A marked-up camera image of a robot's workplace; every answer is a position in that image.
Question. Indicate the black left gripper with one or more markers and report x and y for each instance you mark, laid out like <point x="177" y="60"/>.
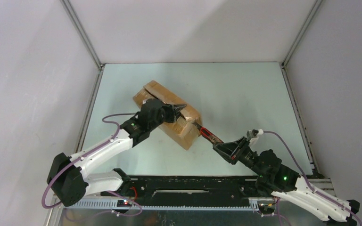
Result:
<point x="177" y="108"/>

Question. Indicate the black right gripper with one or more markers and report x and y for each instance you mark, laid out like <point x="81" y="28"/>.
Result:
<point x="228" y="150"/>

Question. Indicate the brown cardboard express box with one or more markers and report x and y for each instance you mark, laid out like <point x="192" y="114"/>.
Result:
<point x="182" y="129"/>

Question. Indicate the red black utility knife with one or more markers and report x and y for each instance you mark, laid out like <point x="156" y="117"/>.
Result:
<point x="208" y="135"/>

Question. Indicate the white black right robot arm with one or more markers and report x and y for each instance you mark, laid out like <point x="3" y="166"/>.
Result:
<point x="280" y="181"/>

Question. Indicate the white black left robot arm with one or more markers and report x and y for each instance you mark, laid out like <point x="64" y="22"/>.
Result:
<point x="72" y="177"/>

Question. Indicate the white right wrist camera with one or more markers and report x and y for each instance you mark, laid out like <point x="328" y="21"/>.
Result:
<point x="253" y="135"/>

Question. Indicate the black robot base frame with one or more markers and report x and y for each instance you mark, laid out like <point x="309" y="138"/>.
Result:
<point x="183" y="193"/>

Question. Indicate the aluminium right corner post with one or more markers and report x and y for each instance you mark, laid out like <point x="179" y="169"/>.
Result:
<point x="302" y="31"/>

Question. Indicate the aluminium corner post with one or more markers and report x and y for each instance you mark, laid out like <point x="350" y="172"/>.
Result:
<point x="302" y="31"/>
<point x="74" y="18"/>

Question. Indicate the aluminium left corner post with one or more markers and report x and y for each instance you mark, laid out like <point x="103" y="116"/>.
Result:
<point x="74" y="18"/>

